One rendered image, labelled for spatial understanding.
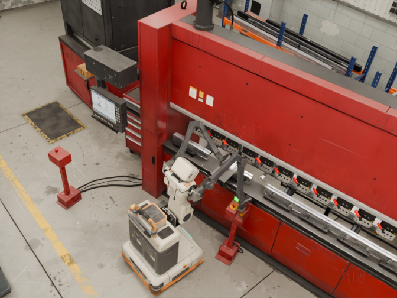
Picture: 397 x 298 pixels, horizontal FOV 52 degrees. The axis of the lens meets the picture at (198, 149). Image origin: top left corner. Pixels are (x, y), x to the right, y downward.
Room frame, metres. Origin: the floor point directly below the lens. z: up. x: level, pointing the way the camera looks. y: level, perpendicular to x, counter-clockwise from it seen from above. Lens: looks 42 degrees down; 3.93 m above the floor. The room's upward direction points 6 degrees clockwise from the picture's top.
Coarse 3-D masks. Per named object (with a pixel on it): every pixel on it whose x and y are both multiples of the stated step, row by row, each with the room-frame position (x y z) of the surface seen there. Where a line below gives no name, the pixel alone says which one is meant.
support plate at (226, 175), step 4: (216, 168) 3.02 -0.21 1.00; (236, 168) 3.05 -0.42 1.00; (212, 172) 2.95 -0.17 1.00; (224, 172) 2.97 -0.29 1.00; (228, 172) 2.98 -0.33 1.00; (232, 172) 2.98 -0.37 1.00; (220, 176) 2.90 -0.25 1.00; (224, 176) 2.91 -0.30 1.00; (228, 176) 2.92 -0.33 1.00; (224, 180) 2.85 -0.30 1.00
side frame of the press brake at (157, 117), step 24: (192, 0) 4.11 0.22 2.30; (144, 24) 3.47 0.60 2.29; (168, 24) 3.50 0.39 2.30; (144, 48) 3.47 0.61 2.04; (168, 48) 3.51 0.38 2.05; (144, 72) 3.47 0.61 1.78; (168, 72) 3.52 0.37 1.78; (144, 96) 3.48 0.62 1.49; (168, 96) 3.53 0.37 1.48; (144, 120) 3.48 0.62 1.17; (168, 120) 3.54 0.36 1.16; (192, 120) 3.92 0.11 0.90; (144, 144) 3.48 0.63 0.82; (144, 168) 3.49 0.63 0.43
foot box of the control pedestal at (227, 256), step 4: (224, 244) 2.71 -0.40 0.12; (236, 244) 2.73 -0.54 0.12; (220, 248) 2.65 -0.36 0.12; (224, 248) 2.66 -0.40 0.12; (236, 248) 2.67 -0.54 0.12; (220, 252) 2.63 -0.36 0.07; (224, 252) 2.61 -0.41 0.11; (228, 252) 2.61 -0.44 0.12; (232, 252) 2.61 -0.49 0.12; (236, 252) 2.67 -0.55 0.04; (216, 256) 2.62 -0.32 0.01; (220, 256) 2.62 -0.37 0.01; (224, 256) 2.61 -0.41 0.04; (228, 256) 2.59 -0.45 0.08; (232, 256) 2.57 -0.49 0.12; (220, 260) 2.57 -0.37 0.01; (224, 260) 2.58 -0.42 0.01; (228, 260) 2.58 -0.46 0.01; (232, 260) 2.58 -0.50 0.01; (228, 264) 2.53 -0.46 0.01
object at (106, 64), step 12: (96, 48) 3.55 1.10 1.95; (108, 48) 3.58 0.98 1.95; (96, 60) 3.34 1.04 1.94; (108, 60) 3.35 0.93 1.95; (120, 60) 3.37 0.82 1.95; (132, 60) 3.40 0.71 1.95; (96, 72) 3.35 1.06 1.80; (108, 72) 3.25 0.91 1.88; (120, 72) 3.18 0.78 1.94; (132, 72) 3.31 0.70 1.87; (120, 84) 3.18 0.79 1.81
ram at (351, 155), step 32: (192, 64) 3.41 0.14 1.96; (224, 64) 3.21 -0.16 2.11; (224, 96) 3.18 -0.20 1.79; (256, 96) 3.00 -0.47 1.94; (288, 96) 2.85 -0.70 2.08; (224, 128) 3.15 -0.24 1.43; (256, 128) 2.97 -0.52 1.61; (288, 128) 2.80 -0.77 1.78; (320, 128) 2.66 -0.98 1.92; (352, 128) 2.53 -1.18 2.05; (288, 160) 2.76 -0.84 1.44; (320, 160) 2.61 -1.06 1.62; (352, 160) 2.48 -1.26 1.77; (384, 160) 2.36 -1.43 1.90; (352, 192) 2.42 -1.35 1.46; (384, 192) 2.30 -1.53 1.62
